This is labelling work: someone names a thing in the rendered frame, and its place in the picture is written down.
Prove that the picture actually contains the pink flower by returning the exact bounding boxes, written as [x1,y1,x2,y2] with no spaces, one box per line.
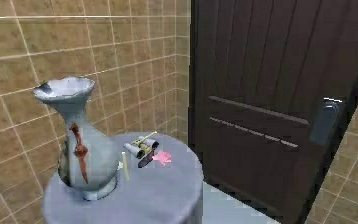
[152,150,173,167]

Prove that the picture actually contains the grey and olive binoculars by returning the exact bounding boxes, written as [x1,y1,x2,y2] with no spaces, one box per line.
[123,131,160,169]

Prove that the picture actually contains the pale yellow stick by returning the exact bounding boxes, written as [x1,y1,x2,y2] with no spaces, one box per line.
[121,151,130,182]

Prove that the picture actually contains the grey round table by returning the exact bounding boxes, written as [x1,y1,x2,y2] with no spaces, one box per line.
[41,131,205,224]

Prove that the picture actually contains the pale blue painted vase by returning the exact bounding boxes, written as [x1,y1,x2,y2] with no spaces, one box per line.
[32,76,121,202]

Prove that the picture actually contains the dark brown room door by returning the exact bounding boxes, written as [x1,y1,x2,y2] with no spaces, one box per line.
[188,0,358,224]

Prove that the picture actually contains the grey door handle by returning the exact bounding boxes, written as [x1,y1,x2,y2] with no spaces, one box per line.
[308,96,344,147]

